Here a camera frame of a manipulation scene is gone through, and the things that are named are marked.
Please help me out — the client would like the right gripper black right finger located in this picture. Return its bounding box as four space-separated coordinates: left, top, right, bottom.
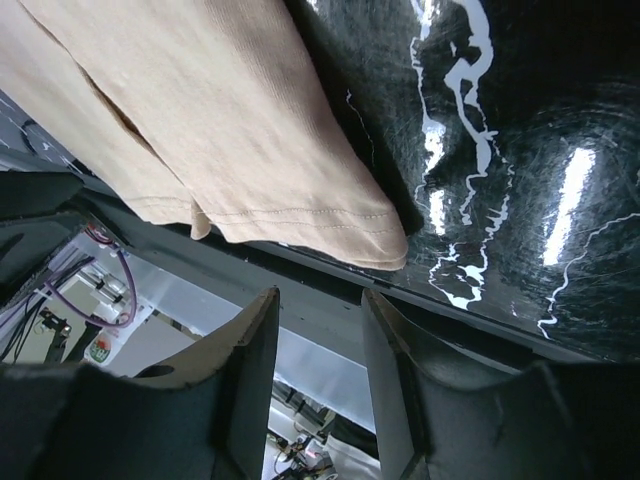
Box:
361 290 639 479

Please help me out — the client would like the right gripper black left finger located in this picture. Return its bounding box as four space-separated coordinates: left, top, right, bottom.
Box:
1 288 280 479

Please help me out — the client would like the beige t-shirt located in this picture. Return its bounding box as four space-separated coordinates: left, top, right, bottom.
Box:
1 1 408 271

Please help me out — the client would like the black marble-pattern mat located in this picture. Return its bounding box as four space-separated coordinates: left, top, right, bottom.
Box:
287 1 639 362

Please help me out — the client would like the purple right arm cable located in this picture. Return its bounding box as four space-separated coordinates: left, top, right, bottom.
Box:
0 249 137 351

